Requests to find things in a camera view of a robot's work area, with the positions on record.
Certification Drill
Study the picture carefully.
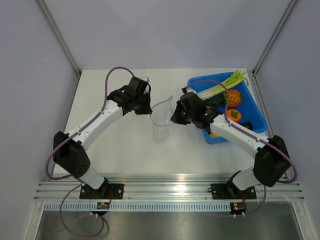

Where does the white slotted cable duct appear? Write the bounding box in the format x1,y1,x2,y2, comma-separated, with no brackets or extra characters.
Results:
44,201,231,212

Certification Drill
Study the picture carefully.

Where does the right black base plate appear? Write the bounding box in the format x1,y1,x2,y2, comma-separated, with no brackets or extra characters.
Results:
207,183,257,200

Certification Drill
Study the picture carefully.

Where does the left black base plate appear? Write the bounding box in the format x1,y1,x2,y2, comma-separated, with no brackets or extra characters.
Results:
79,183,125,200

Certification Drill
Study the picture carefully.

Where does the left aluminium frame post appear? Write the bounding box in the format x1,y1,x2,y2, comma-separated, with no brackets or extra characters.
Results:
35,0,82,79

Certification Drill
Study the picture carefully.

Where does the yellow mango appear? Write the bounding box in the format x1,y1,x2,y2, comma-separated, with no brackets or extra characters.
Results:
209,133,220,138

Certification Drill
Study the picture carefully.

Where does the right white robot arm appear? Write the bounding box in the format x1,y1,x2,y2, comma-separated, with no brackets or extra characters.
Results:
170,92,291,198

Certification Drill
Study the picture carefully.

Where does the aluminium mounting rail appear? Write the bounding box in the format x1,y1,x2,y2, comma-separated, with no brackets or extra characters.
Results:
33,173,305,203

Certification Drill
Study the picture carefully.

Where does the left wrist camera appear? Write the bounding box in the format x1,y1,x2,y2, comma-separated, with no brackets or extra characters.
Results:
139,76,150,84

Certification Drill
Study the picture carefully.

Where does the blue plastic tray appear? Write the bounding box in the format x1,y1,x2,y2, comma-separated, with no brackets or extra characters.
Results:
187,71,267,134

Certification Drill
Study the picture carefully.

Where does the orange persimmon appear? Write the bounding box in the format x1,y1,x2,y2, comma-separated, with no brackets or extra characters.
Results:
226,109,242,123

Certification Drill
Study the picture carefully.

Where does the aluminium frame post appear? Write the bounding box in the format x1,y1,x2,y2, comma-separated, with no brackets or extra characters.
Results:
35,0,82,79
252,0,300,77

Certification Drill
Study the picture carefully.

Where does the right aluminium frame post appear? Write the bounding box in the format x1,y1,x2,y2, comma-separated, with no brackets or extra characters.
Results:
252,0,300,77

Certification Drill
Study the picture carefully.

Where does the right circuit board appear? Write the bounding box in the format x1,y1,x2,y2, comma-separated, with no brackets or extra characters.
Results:
230,201,247,215

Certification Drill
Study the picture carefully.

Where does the clear zip top bag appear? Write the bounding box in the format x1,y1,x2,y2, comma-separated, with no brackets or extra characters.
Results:
149,95,174,145

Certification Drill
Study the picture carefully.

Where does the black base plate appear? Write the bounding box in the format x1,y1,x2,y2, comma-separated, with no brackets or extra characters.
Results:
79,183,125,200
207,183,257,200

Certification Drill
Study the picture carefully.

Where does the green celery stalk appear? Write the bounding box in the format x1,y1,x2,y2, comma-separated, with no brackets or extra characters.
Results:
197,70,246,100

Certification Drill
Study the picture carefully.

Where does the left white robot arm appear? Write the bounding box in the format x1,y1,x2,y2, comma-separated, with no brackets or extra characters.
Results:
53,76,152,199

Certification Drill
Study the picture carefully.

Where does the dark purple fruit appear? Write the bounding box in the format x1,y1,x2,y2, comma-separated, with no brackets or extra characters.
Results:
240,121,253,131

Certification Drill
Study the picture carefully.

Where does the left circuit board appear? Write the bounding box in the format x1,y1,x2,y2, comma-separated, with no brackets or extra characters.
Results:
96,202,110,210

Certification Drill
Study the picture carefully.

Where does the orange toy pineapple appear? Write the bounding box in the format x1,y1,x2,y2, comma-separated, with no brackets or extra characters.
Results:
208,89,242,108

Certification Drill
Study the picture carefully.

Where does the circuit board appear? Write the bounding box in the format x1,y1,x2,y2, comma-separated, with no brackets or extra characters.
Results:
230,201,247,215
96,202,110,210

